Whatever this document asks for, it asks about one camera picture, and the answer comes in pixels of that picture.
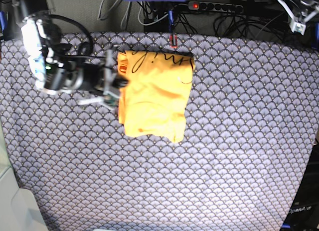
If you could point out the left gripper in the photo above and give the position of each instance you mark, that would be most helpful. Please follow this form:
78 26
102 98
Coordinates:
300 13

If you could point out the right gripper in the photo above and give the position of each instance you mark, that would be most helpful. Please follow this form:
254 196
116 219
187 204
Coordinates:
110 86

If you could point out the yellow T-shirt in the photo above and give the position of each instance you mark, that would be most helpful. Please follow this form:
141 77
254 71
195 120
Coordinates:
155 98

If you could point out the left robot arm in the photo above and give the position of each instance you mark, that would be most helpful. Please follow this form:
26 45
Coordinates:
300 12

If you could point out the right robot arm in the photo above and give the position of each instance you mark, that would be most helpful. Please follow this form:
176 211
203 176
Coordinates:
57 72

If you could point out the red black clip marker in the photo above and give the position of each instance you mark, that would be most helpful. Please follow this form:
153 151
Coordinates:
173 40

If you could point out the blue patterned table cloth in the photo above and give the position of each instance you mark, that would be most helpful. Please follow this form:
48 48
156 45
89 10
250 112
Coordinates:
251 122

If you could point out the black power strip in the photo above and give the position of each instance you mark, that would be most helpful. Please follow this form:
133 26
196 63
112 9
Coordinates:
216 7

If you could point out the white plastic bin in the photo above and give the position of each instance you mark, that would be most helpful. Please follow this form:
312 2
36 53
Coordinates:
18 207

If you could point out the black OpenArm box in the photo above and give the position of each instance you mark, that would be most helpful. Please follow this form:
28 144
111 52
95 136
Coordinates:
304 212

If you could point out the blue cable plug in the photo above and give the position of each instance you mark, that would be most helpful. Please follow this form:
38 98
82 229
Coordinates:
170 17

